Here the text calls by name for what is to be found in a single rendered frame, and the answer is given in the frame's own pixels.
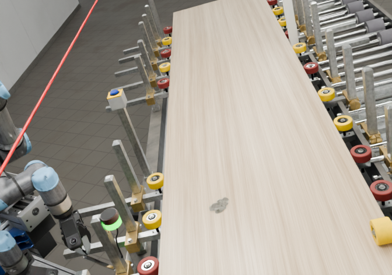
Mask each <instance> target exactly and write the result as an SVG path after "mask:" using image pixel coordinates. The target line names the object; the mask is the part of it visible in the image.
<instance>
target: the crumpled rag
mask: <svg viewBox="0 0 392 275"><path fill-rule="evenodd" d="M228 201H229V199H228V198H227V197H224V198H223V199H218V200H217V202H216V203H213V204H212V205H210V206H209V210H210V211H215V213H219V212H223V210H224V209H226V205H228V204H229V203H228Z"/></svg>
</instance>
